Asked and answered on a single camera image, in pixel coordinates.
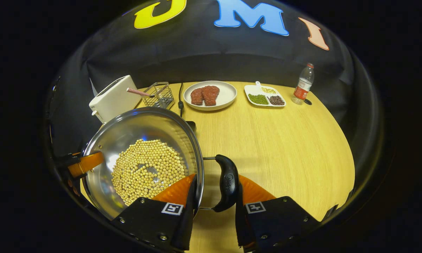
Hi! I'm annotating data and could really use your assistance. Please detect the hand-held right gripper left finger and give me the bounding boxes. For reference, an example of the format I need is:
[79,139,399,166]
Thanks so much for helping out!
[111,173,198,252]

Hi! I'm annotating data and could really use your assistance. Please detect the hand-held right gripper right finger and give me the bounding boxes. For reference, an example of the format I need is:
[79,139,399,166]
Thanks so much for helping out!
[235,175,320,252]

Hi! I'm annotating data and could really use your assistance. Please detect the pile of soybeans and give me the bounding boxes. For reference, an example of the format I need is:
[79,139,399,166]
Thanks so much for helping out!
[111,139,188,207]

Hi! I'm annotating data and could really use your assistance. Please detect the stainless steel pot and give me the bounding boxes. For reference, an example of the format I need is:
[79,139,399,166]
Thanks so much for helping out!
[81,107,239,222]

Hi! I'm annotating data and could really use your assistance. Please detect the white toaster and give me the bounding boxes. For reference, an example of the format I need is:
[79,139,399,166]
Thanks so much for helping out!
[89,75,142,123]

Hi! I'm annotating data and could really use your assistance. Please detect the pink striped stick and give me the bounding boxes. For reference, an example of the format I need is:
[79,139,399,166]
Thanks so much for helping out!
[127,87,155,98]

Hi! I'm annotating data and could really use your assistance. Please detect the pile of green beans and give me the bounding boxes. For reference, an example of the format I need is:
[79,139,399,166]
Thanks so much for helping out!
[248,94,269,105]

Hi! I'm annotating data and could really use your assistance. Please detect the red meat slice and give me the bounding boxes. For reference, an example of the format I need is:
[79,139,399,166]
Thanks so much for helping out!
[201,85,220,106]
[191,88,204,106]

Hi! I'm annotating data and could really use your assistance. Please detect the white round plate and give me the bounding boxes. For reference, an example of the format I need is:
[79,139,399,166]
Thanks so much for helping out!
[184,81,237,111]

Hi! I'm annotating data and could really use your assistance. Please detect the white divided dish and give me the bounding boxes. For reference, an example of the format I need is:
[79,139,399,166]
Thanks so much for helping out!
[244,82,286,108]

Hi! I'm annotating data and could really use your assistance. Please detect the plastic bottle with red label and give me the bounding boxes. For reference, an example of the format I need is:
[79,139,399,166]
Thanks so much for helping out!
[291,63,315,105]

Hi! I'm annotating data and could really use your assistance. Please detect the black backdrop cloth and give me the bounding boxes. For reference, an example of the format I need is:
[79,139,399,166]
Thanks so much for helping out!
[49,0,384,158]

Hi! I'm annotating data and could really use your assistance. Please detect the wire mesh basket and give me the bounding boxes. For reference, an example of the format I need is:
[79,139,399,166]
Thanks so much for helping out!
[142,82,174,109]

